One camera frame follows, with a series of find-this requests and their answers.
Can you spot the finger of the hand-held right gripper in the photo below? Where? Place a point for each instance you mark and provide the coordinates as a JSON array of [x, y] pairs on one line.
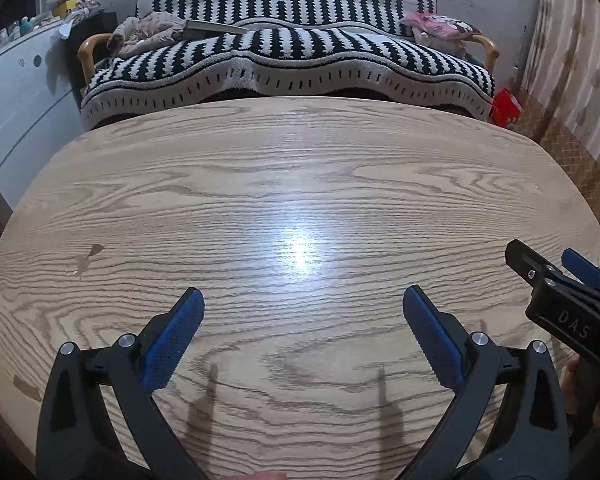
[[580, 265], [522, 260]]

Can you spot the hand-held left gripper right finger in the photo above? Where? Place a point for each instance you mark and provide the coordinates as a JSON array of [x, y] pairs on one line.
[[432, 340]]

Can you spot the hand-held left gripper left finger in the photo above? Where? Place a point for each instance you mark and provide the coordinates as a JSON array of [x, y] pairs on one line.
[[175, 340]]

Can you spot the person's right hand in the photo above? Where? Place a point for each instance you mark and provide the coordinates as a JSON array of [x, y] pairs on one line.
[[572, 375]]

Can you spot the red bag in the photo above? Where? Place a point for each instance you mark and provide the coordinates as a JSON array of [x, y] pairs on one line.
[[505, 107]]

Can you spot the pink plush toy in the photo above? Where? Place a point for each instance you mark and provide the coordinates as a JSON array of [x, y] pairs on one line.
[[440, 25]]

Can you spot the white cabinet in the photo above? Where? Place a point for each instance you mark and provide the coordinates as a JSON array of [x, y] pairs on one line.
[[15, 100]]

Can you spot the black white striped sofa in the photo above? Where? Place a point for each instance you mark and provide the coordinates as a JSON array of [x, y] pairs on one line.
[[280, 60]]

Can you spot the wooden sofa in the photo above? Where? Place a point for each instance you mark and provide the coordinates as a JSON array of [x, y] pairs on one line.
[[86, 50]]

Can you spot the beige cloth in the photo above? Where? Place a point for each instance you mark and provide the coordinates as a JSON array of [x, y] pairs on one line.
[[150, 32]]

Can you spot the grey book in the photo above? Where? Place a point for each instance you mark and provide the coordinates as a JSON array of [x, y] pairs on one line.
[[210, 29]]

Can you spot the pile of toys and bottles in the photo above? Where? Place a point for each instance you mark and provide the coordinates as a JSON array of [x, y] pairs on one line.
[[65, 5]]

